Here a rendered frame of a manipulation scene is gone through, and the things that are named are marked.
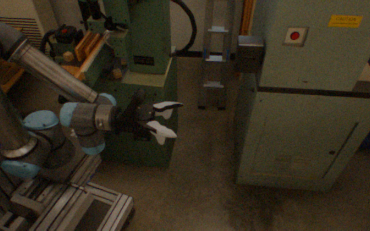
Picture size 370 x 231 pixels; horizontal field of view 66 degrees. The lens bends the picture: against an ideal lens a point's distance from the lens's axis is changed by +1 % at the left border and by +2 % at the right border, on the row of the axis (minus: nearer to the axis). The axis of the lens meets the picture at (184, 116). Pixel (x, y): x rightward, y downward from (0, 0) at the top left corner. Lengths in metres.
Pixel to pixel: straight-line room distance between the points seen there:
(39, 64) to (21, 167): 0.36
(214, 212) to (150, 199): 0.45
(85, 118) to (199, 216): 1.33
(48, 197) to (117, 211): 0.59
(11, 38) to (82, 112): 0.29
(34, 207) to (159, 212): 0.95
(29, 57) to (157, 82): 0.84
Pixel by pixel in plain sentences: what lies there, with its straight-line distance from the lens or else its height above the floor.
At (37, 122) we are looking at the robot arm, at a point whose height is 1.05.
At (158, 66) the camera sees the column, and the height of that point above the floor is 0.86.
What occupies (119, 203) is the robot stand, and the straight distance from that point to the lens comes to 1.84.
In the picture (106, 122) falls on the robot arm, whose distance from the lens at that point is 0.84.
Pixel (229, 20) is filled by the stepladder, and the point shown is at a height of 0.82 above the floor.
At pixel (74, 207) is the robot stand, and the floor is 0.73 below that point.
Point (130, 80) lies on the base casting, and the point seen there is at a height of 0.80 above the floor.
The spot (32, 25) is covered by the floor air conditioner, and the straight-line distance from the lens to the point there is 3.29.
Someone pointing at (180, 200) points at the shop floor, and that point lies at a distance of 2.07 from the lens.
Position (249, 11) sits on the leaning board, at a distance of 2.73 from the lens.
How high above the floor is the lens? 1.82
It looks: 45 degrees down
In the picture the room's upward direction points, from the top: straight up
